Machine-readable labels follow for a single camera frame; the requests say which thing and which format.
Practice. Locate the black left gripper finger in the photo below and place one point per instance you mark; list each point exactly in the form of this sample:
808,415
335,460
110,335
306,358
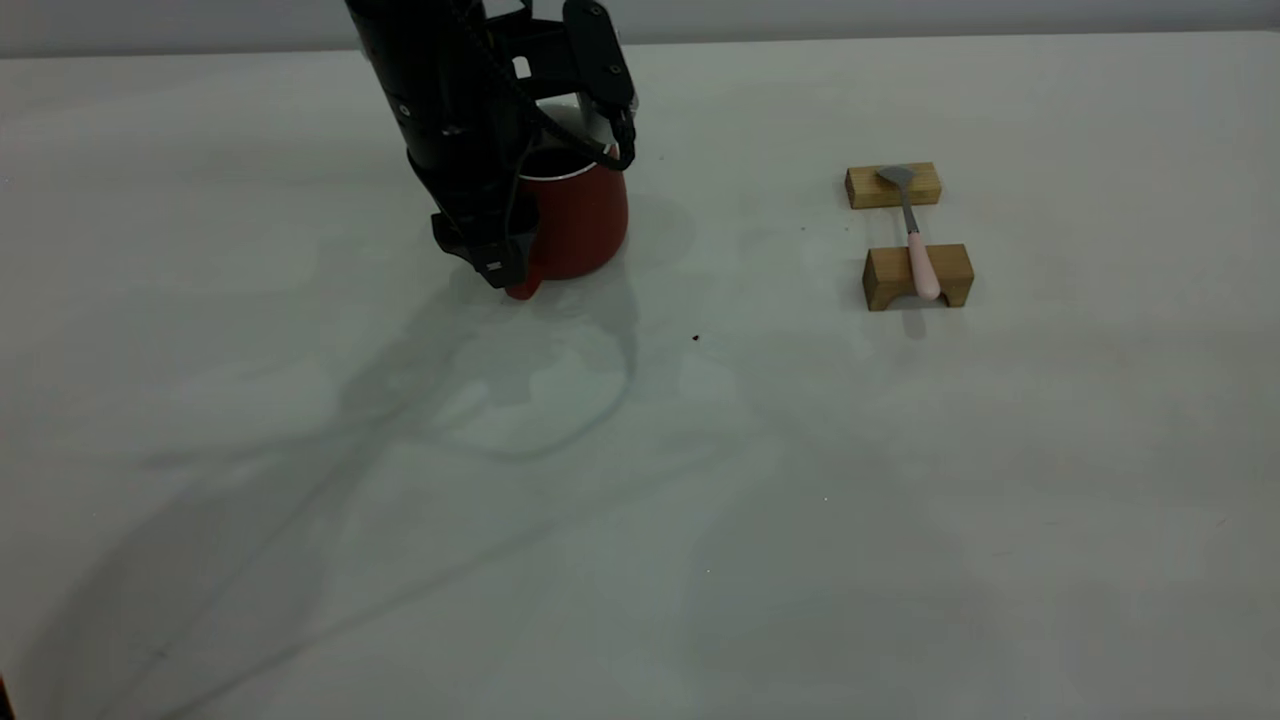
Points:
495,255

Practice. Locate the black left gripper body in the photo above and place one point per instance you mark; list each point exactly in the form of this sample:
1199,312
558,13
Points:
450,110

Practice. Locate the red ceramic mug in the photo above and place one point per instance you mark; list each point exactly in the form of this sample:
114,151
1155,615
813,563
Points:
580,220

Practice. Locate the flat wooden block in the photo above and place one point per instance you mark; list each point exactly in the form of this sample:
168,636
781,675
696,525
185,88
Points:
865,188

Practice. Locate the arched wooden block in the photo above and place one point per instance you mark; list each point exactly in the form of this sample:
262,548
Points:
885,275

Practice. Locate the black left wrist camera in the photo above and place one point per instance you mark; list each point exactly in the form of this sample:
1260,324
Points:
595,55

